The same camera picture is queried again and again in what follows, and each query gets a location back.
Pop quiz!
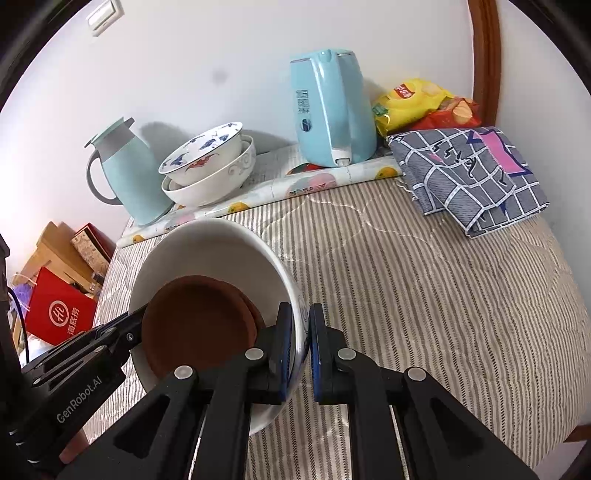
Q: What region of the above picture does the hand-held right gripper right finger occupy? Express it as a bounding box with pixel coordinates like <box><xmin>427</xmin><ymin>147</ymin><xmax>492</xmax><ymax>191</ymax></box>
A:
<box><xmin>308</xmin><ymin>302</ymin><xmax>539</xmax><ymax>480</ymax></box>

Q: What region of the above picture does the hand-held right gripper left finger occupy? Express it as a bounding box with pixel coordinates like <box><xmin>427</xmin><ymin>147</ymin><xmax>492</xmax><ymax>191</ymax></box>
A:
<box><xmin>76</xmin><ymin>302</ymin><xmax>296</xmax><ymax>480</ymax></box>

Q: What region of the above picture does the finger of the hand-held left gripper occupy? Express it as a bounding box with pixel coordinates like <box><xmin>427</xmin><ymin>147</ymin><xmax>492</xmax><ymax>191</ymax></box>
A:
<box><xmin>95</xmin><ymin>305</ymin><xmax>149</xmax><ymax>340</ymax></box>
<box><xmin>99</xmin><ymin>335</ymin><xmax>144</xmax><ymax>365</ymax></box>

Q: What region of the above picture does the brown plate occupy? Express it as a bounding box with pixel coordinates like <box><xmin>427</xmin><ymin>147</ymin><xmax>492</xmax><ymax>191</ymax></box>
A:
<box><xmin>231</xmin><ymin>284</ymin><xmax>267</xmax><ymax>330</ymax></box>
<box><xmin>141</xmin><ymin>275</ymin><xmax>259</xmax><ymax>381</ymax></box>

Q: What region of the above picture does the large white bowl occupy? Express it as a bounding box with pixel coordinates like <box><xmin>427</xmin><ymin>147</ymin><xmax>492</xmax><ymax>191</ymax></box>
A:
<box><xmin>127</xmin><ymin>219</ymin><xmax>309</xmax><ymax>437</ymax></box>

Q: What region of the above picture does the red box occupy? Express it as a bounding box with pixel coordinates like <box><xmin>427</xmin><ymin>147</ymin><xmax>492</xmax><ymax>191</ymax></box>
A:
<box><xmin>23</xmin><ymin>267</ymin><xmax>99</xmax><ymax>347</ymax></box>

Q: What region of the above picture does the patterned gift box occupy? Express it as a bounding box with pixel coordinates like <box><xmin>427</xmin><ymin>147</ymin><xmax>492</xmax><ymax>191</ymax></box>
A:
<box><xmin>70</xmin><ymin>223</ymin><xmax>116</xmax><ymax>278</ymax></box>

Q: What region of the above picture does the cardboard box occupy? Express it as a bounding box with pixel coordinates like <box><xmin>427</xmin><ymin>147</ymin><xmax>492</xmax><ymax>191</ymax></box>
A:
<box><xmin>21</xmin><ymin>222</ymin><xmax>100</xmax><ymax>301</ymax></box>

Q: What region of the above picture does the striped quilted blanket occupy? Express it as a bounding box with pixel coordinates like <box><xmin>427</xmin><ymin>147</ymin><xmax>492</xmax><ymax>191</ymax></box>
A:
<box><xmin>85</xmin><ymin>178</ymin><xmax>591</xmax><ymax>480</ymax></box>

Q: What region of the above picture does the light blue thermos jug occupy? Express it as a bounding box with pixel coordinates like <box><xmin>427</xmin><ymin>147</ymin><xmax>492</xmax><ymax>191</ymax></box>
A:
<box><xmin>84</xmin><ymin>117</ymin><xmax>176</xmax><ymax>226</ymax></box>

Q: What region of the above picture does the plain white bowl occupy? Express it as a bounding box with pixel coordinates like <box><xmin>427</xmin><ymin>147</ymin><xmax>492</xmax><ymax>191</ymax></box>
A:
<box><xmin>161</xmin><ymin>135</ymin><xmax>257</xmax><ymax>208</ymax></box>

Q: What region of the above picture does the fruit print table mat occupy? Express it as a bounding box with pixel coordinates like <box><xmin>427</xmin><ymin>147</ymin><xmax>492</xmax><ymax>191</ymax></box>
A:
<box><xmin>115</xmin><ymin>143</ymin><xmax>404</xmax><ymax>249</ymax></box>

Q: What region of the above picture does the white bowl with red print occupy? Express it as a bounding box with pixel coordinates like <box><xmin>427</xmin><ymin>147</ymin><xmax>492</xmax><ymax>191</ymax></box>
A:
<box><xmin>158</xmin><ymin>121</ymin><xmax>244</xmax><ymax>186</ymax></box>

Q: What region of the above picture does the grey checked cloth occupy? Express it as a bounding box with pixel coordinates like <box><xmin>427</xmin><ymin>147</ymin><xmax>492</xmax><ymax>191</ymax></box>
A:
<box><xmin>387</xmin><ymin>126</ymin><xmax>550</xmax><ymax>238</ymax></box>

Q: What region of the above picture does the light blue electric kettle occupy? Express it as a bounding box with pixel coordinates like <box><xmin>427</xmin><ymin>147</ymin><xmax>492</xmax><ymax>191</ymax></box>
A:
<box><xmin>290</xmin><ymin>48</ymin><xmax>378</xmax><ymax>168</ymax></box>

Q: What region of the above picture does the yellow chip bag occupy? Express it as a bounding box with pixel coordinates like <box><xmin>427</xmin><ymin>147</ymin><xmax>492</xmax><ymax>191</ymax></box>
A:
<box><xmin>373</xmin><ymin>78</ymin><xmax>455</xmax><ymax>138</ymax></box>

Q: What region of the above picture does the red snack bag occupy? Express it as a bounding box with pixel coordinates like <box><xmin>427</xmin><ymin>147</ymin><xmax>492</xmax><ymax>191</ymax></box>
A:
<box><xmin>413</xmin><ymin>96</ymin><xmax>482</xmax><ymax>132</ymax></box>

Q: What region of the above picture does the white light switch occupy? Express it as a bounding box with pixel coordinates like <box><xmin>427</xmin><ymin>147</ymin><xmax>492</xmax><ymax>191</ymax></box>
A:
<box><xmin>87</xmin><ymin>0</ymin><xmax>125</xmax><ymax>38</ymax></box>

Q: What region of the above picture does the brown wooden frame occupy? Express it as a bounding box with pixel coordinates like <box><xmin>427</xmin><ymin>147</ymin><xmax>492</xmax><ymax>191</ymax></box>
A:
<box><xmin>467</xmin><ymin>0</ymin><xmax>502</xmax><ymax>127</ymax></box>

